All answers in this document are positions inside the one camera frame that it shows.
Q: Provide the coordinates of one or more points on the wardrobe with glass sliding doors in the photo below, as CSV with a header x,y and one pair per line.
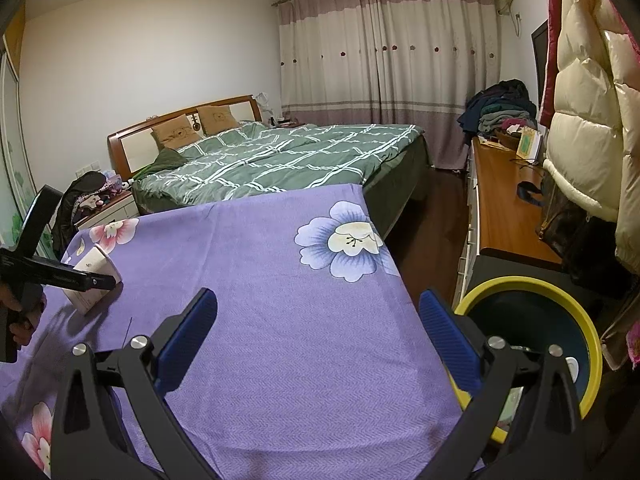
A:
x,y
12,160

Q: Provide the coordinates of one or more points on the brown wicker basket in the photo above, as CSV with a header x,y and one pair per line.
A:
x,y
507,139

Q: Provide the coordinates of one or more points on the person's left hand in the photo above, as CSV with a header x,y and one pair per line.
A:
x,y
32,312

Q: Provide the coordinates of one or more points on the pink and white curtain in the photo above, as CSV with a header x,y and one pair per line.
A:
x,y
390,70

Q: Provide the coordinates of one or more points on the white wooden-top nightstand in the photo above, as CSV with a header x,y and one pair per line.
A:
x,y
115,212

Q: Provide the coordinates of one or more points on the black bag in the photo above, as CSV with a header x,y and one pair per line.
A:
x,y
600,270

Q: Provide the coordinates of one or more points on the wooden dresser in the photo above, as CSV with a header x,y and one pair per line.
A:
x,y
505,210

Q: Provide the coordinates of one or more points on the dark green cloth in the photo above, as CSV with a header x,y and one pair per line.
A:
x,y
165,160

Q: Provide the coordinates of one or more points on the pile of small colourful clothes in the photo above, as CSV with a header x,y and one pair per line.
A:
x,y
107,192

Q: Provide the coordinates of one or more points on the brown patterned handbag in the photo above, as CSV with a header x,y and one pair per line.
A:
x,y
560,225

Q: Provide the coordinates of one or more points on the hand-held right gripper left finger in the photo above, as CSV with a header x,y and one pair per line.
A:
x,y
185,340

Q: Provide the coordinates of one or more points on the white green carton box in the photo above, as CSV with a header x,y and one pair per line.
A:
x,y
90,302

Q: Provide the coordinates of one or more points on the green plaid duvet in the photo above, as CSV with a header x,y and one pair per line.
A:
x,y
280,160

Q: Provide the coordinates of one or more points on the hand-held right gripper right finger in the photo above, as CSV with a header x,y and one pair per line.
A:
x,y
450,340

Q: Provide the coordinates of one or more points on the brown pillow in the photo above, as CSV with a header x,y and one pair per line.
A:
x,y
217,119
175,132

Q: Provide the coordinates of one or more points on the white down jacket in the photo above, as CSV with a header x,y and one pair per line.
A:
x,y
580,110

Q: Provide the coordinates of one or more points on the dark wooden nightstand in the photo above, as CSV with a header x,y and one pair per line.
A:
x,y
290,123

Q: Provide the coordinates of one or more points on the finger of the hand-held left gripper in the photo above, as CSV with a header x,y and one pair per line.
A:
x,y
40,220
75,280

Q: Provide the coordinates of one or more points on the purple floral tablecloth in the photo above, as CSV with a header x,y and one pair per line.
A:
x,y
280,360

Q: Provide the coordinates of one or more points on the wooden bed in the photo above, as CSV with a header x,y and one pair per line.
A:
x,y
135,150

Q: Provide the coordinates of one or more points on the dark jacket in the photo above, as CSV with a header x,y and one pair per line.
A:
x,y
70,210

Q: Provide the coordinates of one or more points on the black television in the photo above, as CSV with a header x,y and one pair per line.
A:
x,y
540,60

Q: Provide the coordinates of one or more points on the pile of folded clothes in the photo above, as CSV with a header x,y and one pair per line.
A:
x,y
500,105

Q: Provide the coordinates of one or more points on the white wall socket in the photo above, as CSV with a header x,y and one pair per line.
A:
x,y
87,166

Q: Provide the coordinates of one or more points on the yellow-rimmed dark trash bin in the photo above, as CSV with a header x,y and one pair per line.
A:
x,y
525,285

